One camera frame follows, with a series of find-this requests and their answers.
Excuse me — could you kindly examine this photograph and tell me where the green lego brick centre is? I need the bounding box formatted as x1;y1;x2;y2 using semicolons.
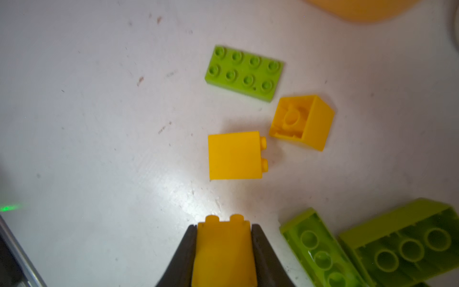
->
338;198;459;287

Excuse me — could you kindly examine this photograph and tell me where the green lego plate left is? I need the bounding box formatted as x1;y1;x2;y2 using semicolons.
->
205;45;284;102

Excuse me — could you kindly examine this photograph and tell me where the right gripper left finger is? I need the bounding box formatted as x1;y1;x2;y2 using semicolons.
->
156;225;197;287

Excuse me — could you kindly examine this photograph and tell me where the yellow plastic bin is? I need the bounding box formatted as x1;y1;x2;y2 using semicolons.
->
307;0;418;23

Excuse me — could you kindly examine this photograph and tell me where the green lego brick low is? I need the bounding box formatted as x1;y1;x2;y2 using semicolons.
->
280;208;368;287

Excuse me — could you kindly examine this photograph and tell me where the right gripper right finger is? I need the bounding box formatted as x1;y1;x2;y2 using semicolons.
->
251;224;295;287

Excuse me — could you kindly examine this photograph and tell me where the yellow lego brick small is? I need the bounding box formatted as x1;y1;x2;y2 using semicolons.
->
191;214;258;287

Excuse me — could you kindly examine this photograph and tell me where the white plastic bin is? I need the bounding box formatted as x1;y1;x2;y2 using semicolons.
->
448;1;459;51

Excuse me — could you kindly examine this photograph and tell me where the yellow lego brick top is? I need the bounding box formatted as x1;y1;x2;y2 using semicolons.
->
269;95;335;151

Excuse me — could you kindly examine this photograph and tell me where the yellow lego brick mid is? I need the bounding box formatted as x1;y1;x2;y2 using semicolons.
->
208;131;269;181

